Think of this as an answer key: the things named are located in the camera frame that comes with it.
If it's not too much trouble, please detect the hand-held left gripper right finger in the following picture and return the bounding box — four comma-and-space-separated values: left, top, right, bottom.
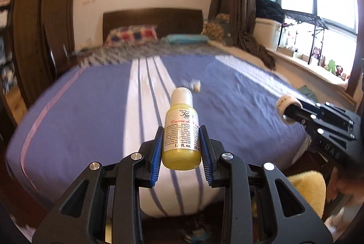
199, 125, 333, 244

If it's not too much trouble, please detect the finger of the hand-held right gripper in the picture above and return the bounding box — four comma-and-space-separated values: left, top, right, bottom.
284, 111, 354, 141
297, 101, 356, 127

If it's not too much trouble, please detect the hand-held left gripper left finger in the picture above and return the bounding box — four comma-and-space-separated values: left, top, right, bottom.
32, 127, 164, 244

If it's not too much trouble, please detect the yellow lotion bottle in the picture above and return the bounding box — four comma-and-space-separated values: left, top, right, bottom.
162, 87, 203, 170

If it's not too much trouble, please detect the white tape roll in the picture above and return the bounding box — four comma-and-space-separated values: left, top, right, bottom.
275, 94, 302, 125

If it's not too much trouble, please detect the dark green cloth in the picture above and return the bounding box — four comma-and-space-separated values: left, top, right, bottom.
297, 86, 317, 101

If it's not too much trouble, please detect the cream fluffy slipper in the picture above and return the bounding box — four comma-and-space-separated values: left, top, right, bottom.
286, 171, 326, 219

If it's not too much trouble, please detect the white storage box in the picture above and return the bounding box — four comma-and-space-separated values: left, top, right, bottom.
254, 18, 282, 51

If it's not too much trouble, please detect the black metal rack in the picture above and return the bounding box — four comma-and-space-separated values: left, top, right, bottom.
277, 11, 330, 65

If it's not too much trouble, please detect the grey zebra pattern sheet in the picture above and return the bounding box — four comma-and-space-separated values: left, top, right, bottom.
77, 42, 228, 65

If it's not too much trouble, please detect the black jacket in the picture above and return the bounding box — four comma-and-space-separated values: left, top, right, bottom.
254, 0, 285, 24

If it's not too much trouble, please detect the teal pillow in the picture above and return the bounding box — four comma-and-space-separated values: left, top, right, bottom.
165, 33, 209, 45

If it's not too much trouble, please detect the brown patterned cushion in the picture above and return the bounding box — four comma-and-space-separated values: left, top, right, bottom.
202, 13, 232, 41

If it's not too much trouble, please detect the red blue plaid pillow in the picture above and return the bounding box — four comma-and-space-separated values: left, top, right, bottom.
104, 24, 158, 47

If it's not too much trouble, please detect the dark wooden headboard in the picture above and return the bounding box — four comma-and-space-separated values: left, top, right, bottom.
102, 7, 204, 47

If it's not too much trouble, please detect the dark wooden wardrobe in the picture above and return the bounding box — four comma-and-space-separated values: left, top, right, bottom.
0, 0, 77, 119

